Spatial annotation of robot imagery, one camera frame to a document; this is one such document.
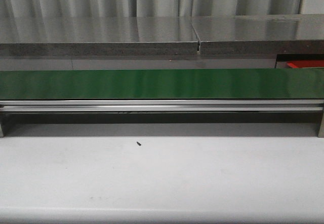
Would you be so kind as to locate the grey stone counter left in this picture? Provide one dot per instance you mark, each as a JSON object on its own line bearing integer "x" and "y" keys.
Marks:
{"x": 56, "y": 42}

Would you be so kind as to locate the grey stone counter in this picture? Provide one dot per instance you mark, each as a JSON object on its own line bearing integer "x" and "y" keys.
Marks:
{"x": 258, "y": 41}
{"x": 56, "y": 42}

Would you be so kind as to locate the grey stone counter right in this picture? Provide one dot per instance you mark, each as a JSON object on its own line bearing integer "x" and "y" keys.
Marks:
{"x": 258, "y": 41}

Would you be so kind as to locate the green conveyor belt unit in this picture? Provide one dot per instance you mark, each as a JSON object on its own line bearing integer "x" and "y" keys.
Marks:
{"x": 252, "y": 90}

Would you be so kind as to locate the red plastic tray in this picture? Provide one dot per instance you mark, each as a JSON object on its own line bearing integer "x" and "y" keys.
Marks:
{"x": 306, "y": 64}

